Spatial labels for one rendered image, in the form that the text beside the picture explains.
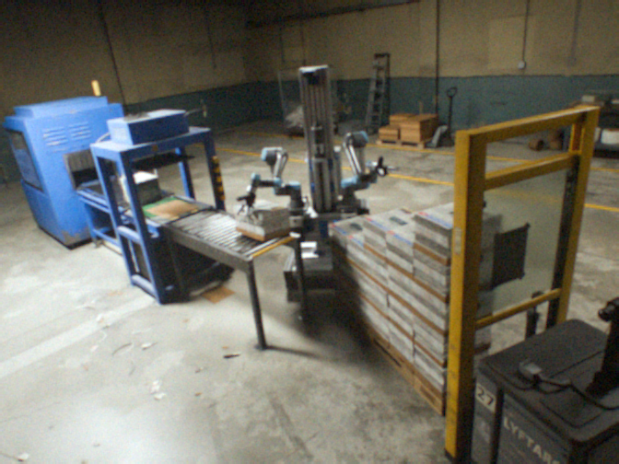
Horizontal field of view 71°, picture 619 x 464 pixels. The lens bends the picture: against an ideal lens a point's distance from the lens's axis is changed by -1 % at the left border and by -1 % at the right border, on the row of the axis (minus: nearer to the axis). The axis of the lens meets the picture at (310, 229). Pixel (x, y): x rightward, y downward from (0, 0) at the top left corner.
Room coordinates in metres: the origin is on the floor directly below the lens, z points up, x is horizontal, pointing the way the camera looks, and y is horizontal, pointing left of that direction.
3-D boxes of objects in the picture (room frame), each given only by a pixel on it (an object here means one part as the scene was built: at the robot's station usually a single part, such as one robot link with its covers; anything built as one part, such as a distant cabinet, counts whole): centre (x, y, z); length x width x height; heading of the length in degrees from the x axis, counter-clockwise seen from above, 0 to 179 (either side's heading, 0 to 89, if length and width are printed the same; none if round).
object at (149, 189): (4.74, 1.84, 0.93); 0.38 x 0.30 x 0.26; 43
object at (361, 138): (3.91, -0.51, 1.19); 0.15 x 0.12 x 0.55; 107
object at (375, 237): (2.79, -0.60, 0.95); 0.38 x 0.29 x 0.23; 112
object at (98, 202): (5.15, 2.22, 0.75); 1.53 x 0.64 x 0.10; 43
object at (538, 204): (1.82, -0.98, 1.27); 0.57 x 0.01 x 0.65; 112
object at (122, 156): (3.81, 1.56, 0.77); 0.09 x 0.09 x 1.55; 43
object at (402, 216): (2.79, -0.59, 1.06); 0.37 x 0.29 x 0.01; 112
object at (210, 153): (4.41, 0.92, 0.77); 0.09 x 0.09 x 1.55; 43
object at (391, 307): (2.92, -0.54, 0.42); 1.17 x 0.39 x 0.83; 22
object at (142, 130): (4.33, 1.44, 1.65); 0.60 x 0.45 x 0.20; 133
